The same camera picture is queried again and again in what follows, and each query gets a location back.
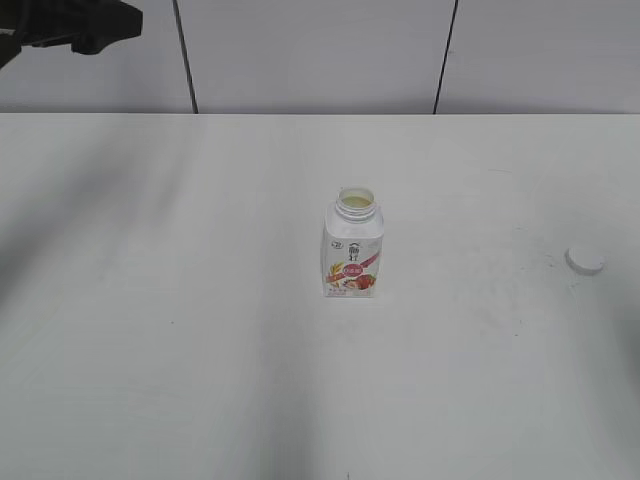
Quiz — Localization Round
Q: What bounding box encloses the white strawberry yogurt drink bottle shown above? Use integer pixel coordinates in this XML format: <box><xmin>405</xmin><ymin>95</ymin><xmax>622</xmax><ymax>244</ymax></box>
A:
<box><xmin>321</xmin><ymin>187</ymin><xmax>384</xmax><ymax>298</ymax></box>

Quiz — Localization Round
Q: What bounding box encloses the white round bottle cap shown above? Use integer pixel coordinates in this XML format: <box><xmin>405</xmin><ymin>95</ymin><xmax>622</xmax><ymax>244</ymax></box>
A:
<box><xmin>565</xmin><ymin>245</ymin><xmax>606</xmax><ymax>276</ymax></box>

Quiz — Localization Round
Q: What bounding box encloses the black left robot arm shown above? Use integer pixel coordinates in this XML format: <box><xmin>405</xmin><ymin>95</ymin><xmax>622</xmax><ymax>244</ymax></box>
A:
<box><xmin>1</xmin><ymin>0</ymin><xmax>143</xmax><ymax>66</ymax></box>

